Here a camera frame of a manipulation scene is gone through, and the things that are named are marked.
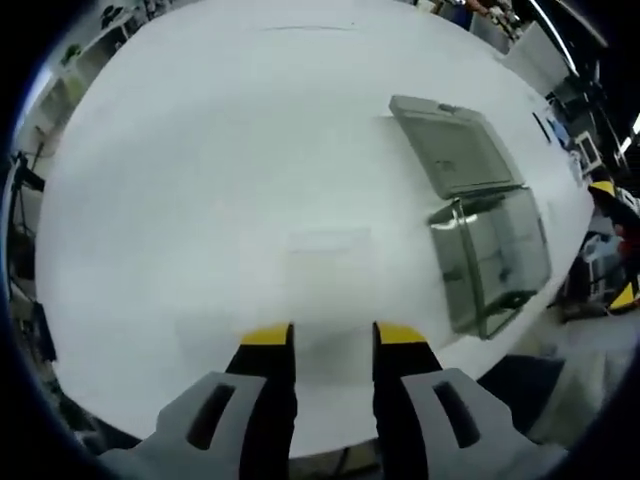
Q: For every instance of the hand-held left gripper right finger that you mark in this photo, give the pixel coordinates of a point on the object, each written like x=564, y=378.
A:
x=400, y=380

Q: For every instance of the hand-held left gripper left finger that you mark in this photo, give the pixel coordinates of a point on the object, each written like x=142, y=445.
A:
x=265, y=380

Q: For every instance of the grey transparent guide fixture box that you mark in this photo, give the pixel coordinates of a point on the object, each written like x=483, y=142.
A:
x=460, y=150

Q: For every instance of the small white monitor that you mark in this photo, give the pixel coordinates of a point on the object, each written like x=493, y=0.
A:
x=586, y=150

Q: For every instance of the blue cloth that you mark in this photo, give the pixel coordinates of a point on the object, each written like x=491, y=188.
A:
x=560, y=132

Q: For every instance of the black pen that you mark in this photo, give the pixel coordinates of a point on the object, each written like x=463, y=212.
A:
x=541, y=127

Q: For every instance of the potted plant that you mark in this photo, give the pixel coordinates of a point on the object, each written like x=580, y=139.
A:
x=72, y=52

